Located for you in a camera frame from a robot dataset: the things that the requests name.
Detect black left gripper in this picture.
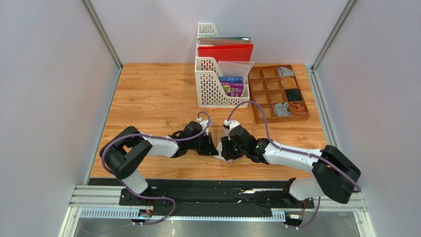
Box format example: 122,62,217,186
188,132,219,156

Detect pink underwear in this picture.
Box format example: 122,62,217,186
214,129,235,163

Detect grey underwear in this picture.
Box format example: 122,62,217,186
273,102,292,117

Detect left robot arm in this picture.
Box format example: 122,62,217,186
99,119,218,195

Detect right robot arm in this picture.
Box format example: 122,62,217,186
217,120,361,204

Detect white file organizer rack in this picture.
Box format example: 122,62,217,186
195,23,251,108

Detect purple book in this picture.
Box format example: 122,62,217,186
221,82,244,97

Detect blue book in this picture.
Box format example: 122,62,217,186
218,77,243,83

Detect wooden compartment tray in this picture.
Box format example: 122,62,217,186
248,64,310,124

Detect orange rolled cloth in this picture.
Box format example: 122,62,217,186
289,102,308,116

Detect black rolled cloth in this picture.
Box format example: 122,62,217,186
285,88,303,102

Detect translucent plastic folder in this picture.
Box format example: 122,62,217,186
218,61,255,84

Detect brown rolled cloth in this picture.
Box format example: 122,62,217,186
282,77,298,89

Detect grey rolled cloth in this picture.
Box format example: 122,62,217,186
277,67,295,77

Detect red folder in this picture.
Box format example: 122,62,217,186
197,43,254,62

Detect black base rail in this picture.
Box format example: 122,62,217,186
88,178,321,227

